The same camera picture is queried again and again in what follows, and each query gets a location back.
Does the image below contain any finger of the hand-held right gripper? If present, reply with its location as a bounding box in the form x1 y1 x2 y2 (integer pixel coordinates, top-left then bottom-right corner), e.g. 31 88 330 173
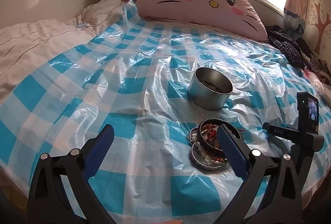
262 122 301 141

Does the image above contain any white striped blanket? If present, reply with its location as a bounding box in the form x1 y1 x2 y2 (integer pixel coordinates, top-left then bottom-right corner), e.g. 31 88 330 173
0 0 130 104

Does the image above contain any white bead bracelet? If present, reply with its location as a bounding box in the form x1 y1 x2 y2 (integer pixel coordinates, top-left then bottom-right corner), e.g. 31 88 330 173
191 132 221 166

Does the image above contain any black braided bracelet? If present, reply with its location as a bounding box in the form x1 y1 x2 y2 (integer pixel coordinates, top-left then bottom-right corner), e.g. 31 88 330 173
198 118 244 158

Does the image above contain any brown bead bracelet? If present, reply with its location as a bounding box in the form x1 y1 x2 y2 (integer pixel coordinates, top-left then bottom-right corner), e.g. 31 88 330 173
201 123 220 140

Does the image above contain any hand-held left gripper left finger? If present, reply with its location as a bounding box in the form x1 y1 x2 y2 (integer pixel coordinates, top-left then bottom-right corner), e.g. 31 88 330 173
27 124 117 224

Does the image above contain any pile of clothes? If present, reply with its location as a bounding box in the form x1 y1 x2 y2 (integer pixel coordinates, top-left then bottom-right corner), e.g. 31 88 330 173
301 52 331 85

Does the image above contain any round metal tin lid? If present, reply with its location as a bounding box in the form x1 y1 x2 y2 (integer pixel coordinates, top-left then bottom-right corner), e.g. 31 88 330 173
189 126 233 170

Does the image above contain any pink cat face pillow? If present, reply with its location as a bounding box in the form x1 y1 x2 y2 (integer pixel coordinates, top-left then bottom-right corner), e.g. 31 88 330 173
135 0 268 42

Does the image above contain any tree wall decal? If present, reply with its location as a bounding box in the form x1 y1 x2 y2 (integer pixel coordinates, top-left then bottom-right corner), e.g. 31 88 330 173
308 0 331 55

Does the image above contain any blue checkered plastic sheet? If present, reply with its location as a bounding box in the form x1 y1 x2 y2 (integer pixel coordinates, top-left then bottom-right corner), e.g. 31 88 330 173
0 0 331 222

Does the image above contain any round metal tin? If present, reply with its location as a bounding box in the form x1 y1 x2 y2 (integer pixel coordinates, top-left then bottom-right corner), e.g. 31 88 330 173
187 67 233 111

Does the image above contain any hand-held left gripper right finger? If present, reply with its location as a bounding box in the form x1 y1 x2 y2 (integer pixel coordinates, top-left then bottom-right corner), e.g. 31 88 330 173
217 124 303 224

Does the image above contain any black shiny jacket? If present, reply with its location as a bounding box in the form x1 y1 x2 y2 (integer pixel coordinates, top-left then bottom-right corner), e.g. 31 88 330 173
266 25 314 69

